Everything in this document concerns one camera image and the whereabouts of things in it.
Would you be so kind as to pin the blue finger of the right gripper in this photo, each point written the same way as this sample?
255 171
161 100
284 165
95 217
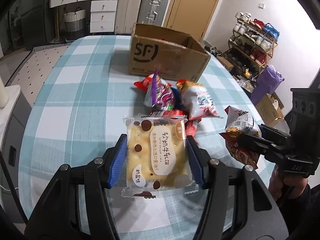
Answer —
273 131
266 145

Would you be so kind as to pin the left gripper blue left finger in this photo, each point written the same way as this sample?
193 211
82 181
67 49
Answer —
116 160

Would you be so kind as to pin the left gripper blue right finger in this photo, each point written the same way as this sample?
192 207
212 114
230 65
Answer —
198 161

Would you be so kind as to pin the white red chip bag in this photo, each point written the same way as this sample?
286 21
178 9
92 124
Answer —
240 122

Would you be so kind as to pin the beige nougat cracker packet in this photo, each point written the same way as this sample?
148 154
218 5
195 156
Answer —
157 163

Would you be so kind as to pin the person's right hand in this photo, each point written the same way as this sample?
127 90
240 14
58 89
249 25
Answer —
279 180

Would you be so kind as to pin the red dark snack packet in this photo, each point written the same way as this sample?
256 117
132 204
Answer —
190 126

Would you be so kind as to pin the blue snack packet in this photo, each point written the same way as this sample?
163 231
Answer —
177 95

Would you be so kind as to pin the white orange chip bag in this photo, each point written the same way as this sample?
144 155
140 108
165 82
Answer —
196 100

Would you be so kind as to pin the purple gift bag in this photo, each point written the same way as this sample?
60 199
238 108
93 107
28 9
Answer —
267 82

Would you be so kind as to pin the purple candy bag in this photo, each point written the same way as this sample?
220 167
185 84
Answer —
159 95

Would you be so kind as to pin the teal checked tablecloth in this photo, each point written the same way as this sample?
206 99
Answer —
78 114

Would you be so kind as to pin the small cardboard box on floor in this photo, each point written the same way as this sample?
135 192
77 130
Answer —
228 65

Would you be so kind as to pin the wooden shoe rack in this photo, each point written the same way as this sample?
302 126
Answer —
251 45

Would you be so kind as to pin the SF cardboard box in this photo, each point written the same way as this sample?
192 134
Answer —
174 54

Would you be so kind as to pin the white side table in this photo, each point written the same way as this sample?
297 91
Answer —
13 93

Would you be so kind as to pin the dotted beige rug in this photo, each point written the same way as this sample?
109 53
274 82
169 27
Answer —
31 74

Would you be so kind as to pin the cream thermos cup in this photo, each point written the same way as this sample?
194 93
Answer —
3 95

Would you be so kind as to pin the wooden door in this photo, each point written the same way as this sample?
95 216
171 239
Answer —
190 16

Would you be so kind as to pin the woven laundry basket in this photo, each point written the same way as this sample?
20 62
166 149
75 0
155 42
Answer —
75 22

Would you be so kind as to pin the silver aluminium suitcase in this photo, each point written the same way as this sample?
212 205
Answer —
152 12

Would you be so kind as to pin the white drawer desk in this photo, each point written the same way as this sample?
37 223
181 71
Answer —
100 15

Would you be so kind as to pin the beige hard suitcase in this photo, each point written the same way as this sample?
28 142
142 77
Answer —
126 16

